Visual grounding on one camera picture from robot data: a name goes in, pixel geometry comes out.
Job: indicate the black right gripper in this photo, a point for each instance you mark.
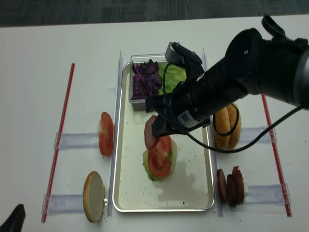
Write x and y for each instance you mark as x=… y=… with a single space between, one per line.
x=169 y=121

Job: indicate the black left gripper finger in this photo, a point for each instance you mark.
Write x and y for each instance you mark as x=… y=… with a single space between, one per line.
x=15 y=220

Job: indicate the round meat patty slice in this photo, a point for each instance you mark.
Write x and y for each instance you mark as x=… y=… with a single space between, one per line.
x=149 y=139

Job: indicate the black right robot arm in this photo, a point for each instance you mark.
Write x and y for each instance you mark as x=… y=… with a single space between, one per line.
x=277 y=68

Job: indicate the tomato slice on burger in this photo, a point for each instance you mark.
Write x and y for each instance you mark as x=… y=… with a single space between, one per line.
x=159 y=158

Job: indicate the lettuce leaf on burger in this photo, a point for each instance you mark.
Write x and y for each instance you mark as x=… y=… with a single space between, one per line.
x=145 y=164

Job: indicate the upright tomato slice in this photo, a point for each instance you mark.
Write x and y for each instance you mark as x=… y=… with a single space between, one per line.
x=105 y=134

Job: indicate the green lettuce in container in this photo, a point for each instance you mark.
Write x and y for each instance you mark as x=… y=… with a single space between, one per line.
x=174 y=75

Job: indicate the meat slice left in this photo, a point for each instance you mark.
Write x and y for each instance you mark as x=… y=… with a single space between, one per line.
x=221 y=184

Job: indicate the meat slice middle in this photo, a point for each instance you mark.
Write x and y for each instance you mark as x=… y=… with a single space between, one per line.
x=231 y=191

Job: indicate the meat slice right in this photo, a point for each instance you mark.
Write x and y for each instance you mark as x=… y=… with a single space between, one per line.
x=239 y=184

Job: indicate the purple cabbage pieces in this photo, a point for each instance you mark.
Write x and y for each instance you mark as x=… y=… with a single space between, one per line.
x=146 y=80

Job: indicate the left near clear pusher track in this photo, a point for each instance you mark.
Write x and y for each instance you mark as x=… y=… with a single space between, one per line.
x=60 y=204

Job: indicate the clear pusher track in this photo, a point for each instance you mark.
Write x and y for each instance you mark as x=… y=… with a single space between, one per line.
x=248 y=134
x=60 y=204
x=269 y=194
x=76 y=140

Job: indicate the clear plastic container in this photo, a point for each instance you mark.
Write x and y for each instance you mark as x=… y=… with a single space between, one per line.
x=139 y=105

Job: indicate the sesame bun left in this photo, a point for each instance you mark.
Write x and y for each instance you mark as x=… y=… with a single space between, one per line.
x=222 y=124

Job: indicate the sesame bun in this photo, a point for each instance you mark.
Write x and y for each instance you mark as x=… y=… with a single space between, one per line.
x=234 y=119
x=222 y=124

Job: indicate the silver metal tray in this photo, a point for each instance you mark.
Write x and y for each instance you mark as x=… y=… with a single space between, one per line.
x=189 y=188

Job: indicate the sesame bun right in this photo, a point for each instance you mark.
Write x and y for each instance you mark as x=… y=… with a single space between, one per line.
x=234 y=119

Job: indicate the upright cut bun half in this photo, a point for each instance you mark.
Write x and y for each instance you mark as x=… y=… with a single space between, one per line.
x=93 y=197

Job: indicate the right far clear pusher track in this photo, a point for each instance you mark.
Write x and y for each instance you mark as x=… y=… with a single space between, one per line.
x=248 y=134

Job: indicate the left far clear pusher track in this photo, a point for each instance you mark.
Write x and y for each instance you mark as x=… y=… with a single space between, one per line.
x=76 y=140

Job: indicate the white right pusher block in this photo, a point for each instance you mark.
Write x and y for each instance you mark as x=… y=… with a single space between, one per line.
x=246 y=191

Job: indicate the right near clear pusher track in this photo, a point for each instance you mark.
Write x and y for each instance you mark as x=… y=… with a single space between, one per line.
x=269 y=194

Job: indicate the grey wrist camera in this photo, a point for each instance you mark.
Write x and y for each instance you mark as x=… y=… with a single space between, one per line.
x=177 y=54

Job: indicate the left clear long rail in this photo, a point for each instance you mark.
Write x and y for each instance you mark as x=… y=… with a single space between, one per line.
x=118 y=93

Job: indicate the left red rail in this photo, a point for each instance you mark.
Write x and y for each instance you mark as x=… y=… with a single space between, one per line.
x=56 y=149

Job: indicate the red rail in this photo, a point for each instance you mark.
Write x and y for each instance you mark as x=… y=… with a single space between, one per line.
x=277 y=160
x=56 y=149

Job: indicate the right red rail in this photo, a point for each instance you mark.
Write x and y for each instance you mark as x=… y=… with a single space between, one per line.
x=277 y=160

